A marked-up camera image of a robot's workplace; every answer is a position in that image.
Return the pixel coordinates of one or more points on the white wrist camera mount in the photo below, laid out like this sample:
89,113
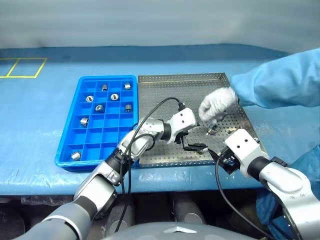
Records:
243,145
183,120

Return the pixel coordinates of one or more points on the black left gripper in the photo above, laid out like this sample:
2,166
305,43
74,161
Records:
183,138

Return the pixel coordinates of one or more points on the grey robot torso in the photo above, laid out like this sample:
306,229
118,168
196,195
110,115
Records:
175,233

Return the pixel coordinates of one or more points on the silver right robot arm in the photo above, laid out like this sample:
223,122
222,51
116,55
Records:
287,180

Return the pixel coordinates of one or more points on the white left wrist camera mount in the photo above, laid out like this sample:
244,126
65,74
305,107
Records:
183,120

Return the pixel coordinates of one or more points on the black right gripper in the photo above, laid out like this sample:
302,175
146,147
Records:
228,162

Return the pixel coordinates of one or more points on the metal roller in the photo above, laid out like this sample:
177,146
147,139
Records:
84,122
114,96
104,87
99,107
75,155
127,86
203,150
212,130
89,98
128,108

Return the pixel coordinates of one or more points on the blue sleeved person forearm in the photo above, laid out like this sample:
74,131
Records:
280,80

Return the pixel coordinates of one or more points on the blue gowned person body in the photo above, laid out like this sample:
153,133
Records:
307,162

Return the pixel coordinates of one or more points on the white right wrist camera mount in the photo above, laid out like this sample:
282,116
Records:
243,145

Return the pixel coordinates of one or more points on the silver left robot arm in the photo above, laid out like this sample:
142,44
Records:
100,185

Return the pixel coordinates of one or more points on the grey rounded cylinder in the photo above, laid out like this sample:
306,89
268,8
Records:
187,207
120,212

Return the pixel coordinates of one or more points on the white gloved person hand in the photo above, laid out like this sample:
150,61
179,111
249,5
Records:
217,102

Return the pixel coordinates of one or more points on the perforated steel tray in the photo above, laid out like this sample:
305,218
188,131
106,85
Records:
170,100

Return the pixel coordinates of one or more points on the blue plastic compartment tray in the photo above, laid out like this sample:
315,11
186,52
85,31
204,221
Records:
110,135

